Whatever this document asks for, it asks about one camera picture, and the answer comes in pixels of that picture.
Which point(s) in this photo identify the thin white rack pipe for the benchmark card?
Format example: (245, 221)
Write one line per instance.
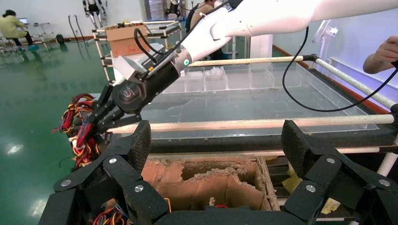
(202, 153)

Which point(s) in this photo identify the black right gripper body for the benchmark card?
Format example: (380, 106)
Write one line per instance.
(136, 93)

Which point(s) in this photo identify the white pipe shelf rack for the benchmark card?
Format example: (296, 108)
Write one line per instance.
(168, 31)

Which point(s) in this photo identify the closed brown cardboard carton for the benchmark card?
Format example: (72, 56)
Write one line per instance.
(124, 40)

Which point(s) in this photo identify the black floor bag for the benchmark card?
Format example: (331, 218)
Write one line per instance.
(60, 38)

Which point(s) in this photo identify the white cabinet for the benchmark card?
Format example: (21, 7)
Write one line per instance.
(261, 46)

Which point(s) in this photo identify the torn brown cardboard box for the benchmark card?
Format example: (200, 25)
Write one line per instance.
(202, 189)

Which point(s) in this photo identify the white humanoid robot legs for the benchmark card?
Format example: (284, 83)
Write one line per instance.
(93, 9)

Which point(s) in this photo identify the person in brown top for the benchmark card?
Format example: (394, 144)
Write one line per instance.
(202, 12)

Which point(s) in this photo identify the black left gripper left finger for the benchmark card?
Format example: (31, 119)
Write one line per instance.
(124, 174)

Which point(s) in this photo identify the seated person yellow coat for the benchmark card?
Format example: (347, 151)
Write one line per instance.
(11, 28)

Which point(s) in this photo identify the metal desk frame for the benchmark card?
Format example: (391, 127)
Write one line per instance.
(40, 28)

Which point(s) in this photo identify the yellow crumpled cloth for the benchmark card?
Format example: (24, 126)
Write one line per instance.
(330, 205)

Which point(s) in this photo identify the black rack frame rail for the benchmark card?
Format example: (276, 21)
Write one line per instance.
(233, 143)

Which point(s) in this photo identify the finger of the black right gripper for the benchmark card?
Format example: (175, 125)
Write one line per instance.
(104, 99)
(118, 121)

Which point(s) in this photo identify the black pipe joint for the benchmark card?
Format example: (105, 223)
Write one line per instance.
(395, 113)
(311, 57)

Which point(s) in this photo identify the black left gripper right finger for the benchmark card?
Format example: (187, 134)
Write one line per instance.
(329, 174)

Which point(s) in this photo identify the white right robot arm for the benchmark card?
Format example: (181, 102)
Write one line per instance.
(248, 21)

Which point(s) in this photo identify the white wall device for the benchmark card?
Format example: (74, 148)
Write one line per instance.
(329, 31)

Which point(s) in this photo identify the clear acrylic divider tray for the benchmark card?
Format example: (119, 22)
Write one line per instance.
(248, 102)

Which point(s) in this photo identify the bare person hand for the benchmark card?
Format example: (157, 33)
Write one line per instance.
(384, 54)

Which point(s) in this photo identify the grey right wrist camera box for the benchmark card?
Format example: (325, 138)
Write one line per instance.
(130, 66)

